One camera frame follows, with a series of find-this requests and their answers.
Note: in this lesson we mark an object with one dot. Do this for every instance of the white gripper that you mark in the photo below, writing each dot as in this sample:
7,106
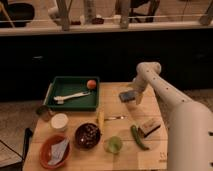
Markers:
139,85

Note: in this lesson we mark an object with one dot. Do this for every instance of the blue sponge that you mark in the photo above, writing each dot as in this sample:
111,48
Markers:
127,96

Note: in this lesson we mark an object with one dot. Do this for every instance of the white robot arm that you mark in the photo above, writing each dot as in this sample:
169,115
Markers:
190,134

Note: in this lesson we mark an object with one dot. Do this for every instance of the metal spoon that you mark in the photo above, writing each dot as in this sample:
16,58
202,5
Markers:
115,118

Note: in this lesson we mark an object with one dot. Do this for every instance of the brown and black block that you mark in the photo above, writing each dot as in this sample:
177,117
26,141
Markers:
148,127

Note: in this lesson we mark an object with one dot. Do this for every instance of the green chili pepper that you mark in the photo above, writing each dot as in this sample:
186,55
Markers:
135,135

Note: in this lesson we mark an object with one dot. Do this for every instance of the yellow banana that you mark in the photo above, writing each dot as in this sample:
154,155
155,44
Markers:
100,120

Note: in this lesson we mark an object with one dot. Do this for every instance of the orange tomato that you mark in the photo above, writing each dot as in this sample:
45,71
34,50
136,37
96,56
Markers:
91,84

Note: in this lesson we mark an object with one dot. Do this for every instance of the green plastic cup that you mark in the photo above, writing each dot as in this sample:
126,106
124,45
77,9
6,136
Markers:
113,145

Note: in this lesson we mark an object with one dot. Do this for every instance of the dark bowl with food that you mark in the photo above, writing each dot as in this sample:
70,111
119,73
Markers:
87,136

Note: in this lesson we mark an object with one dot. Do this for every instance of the green plastic tray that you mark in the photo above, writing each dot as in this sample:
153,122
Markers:
67,85

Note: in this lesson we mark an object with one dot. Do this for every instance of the white dish brush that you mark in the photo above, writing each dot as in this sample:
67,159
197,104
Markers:
62,99

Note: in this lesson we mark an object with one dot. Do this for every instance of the white round container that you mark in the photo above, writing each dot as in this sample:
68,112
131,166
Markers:
59,122

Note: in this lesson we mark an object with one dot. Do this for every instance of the small metal cup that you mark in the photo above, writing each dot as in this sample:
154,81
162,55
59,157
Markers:
44,113

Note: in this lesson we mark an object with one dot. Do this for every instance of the crumpled grey cloth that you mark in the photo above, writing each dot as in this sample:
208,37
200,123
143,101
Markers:
57,152

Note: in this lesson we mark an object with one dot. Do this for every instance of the orange bowl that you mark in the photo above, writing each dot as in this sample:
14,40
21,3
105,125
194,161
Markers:
45,151

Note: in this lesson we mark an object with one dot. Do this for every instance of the black chair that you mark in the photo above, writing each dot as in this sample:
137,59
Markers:
10,158

